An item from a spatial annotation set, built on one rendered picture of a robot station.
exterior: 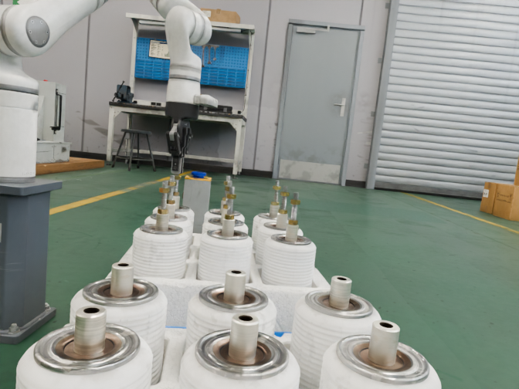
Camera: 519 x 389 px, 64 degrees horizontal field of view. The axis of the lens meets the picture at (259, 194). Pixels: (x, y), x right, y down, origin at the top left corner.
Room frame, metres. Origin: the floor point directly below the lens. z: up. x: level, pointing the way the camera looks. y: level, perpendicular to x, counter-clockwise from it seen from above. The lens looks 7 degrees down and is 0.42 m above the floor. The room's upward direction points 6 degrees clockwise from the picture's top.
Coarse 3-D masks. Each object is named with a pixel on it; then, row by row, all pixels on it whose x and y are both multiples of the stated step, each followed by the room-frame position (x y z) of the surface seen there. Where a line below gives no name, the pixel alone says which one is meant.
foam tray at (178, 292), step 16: (192, 240) 1.02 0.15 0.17; (128, 256) 0.78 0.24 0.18; (192, 256) 0.83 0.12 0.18; (192, 272) 0.72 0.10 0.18; (256, 272) 0.76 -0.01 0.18; (160, 288) 0.66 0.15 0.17; (176, 288) 0.66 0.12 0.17; (192, 288) 0.66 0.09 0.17; (256, 288) 0.68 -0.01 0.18; (272, 288) 0.69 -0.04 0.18; (288, 288) 0.70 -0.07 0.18; (304, 288) 0.70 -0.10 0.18; (320, 288) 0.71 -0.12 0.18; (176, 304) 0.66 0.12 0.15; (288, 304) 0.68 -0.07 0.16; (176, 320) 0.66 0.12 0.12; (288, 320) 0.68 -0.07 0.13
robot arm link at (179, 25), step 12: (168, 12) 0.93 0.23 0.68; (180, 12) 0.91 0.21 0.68; (192, 12) 0.93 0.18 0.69; (168, 24) 0.93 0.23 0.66; (180, 24) 0.91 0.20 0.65; (192, 24) 0.93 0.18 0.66; (168, 36) 0.94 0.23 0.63; (180, 36) 0.92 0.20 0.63; (168, 48) 0.95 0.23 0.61; (180, 48) 0.92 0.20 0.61; (180, 60) 0.93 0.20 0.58; (192, 60) 0.94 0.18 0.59; (180, 72) 0.93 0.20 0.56; (192, 72) 0.94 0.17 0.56
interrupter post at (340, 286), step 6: (336, 276) 0.46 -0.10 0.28; (342, 276) 0.46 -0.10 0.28; (336, 282) 0.44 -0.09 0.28; (342, 282) 0.44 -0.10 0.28; (348, 282) 0.44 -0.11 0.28; (336, 288) 0.44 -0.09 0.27; (342, 288) 0.44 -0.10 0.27; (348, 288) 0.44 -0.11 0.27; (330, 294) 0.45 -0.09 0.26; (336, 294) 0.44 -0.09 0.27; (342, 294) 0.44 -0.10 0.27; (348, 294) 0.44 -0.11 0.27; (330, 300) 0.45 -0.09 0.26; (336, 300) 0.44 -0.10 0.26; (342, 300) 0.44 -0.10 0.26; (348, 300) 0.44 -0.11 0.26; (336, 306) 0.44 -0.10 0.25; (342, 306) 0.44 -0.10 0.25
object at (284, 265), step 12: (264, 252) 0.75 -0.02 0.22; (276, 252) 0.72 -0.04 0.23; (288, 252) 0.71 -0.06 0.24; (300, 252) 0.71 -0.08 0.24; (312, 252) 0.73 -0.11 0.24; (264, 264) 0.74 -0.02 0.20; (276, 264) 0.72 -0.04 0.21; (288, 264) 0.71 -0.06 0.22; (300, 264) 0.71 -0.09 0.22; (312, 264) 0.74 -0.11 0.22; (264, 276) 0.73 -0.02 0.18; (276, 276) 0.72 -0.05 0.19; (288, 276) 0.71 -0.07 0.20; (300, 276) 0.71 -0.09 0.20; (312, 276) 0.74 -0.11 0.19
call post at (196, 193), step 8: (184, 184) 1.10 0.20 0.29; (192, 184) 1.10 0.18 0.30; (200, 184) 1.11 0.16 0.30; (208, 184) 1.11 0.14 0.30; (184, 192) 1.10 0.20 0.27; (192, 192) 1.10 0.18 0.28; (200, 192) 1.11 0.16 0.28; (208, 192) 1.11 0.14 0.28; (184, 200) 1.10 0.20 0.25; (192, 200) 1.10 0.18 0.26; (200, 200) 1.11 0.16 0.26; (208, 200) 1.11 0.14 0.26; (192, 208) 1.11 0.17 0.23; (200, 208) 1.11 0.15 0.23; (208, 208) 1.11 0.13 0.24; (200, 216) 1.11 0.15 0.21; (200, 224) 1.11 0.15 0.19; (192, 232) 1.11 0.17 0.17; (200, 232) 1.11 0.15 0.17
